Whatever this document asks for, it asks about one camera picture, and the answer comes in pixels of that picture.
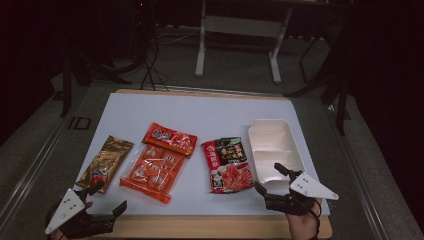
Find black metal stand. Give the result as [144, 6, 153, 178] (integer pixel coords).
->
[59, 39, 134, 118]

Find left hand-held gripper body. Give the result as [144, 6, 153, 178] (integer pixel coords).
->
[44, 188, 117, 240]

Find black chair frame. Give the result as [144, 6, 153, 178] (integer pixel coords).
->
[284, 18, 355, 137]

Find gold snack packet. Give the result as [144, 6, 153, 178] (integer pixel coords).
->
[75, 134, 135, 195]

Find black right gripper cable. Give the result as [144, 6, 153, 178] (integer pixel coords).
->
[309, 199, 324, 240]

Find white table mat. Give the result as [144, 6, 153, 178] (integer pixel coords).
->
[63, 92, 331, 217]

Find person's right hand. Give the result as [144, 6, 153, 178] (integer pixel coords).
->
[285, 198, 324, 240]

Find clear orange jelly cup pack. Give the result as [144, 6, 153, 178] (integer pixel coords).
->
[119, 143, 186, 205]

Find white compartment tray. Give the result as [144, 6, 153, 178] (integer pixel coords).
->
[247, 118, 306, 188]

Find red snack packet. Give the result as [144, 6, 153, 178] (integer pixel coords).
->
[141, 121, 199, 159]

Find red and black noodle packet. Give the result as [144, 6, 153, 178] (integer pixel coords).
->
[200, 136, 255, 195]

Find black floor cables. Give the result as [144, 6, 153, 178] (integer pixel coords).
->
[139, 41, 170, 92]

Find metal floor rail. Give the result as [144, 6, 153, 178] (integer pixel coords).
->
[0, 114, 69, 231]
[325, 103, 392, 240]

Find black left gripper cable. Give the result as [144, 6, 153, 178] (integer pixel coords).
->
[44, 206, 58, 239]

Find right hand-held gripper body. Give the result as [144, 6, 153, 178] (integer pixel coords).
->
[263, 171, 340, 217]

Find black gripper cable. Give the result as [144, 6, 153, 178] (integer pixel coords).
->
[309, 199, 324, 240]
[44, 206, 58, 239]

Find white metal table frame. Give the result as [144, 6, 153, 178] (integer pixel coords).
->
[194, 0, 295, 85]

